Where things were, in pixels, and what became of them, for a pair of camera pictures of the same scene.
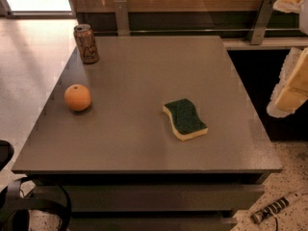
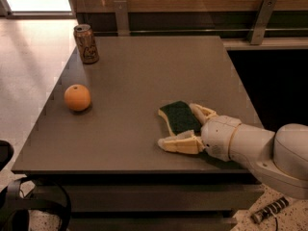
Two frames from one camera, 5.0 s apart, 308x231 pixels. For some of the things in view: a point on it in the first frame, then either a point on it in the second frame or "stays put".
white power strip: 275,206 stays put
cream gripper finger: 292,89 → 184,142
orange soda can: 87,43 stays put
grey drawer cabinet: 117,162 stays put
